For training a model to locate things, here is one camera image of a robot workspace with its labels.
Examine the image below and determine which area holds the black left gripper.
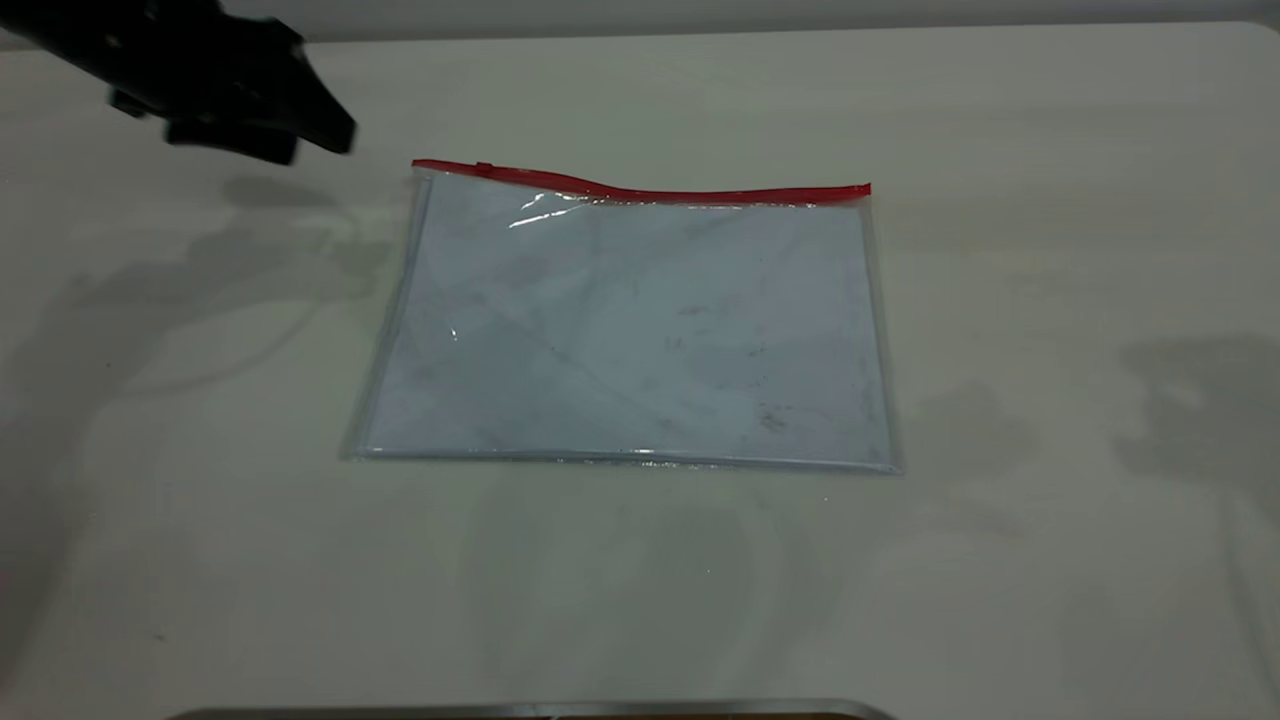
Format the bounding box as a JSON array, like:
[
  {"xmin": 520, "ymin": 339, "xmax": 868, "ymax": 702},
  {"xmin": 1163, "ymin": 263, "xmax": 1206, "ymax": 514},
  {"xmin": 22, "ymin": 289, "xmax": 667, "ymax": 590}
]
[{"xmin": 0, "ymin": 0, "xmax": 358, "ymax": 167}]

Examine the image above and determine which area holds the clear plastic zip bag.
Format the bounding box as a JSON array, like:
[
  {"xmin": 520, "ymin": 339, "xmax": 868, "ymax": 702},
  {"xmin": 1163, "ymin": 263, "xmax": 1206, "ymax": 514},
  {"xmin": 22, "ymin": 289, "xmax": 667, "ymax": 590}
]
[{"xmin": 340, "ymin": 158, "xmax": 904, "ymax": 475}]

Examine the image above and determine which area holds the grey metal bar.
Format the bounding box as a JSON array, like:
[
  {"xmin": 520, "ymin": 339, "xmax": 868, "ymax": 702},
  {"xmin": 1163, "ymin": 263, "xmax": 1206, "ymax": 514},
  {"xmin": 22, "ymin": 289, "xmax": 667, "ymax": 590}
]
[{"xmin": 165, "ymin": 698, "xmax": 898, "ymax": 720}]

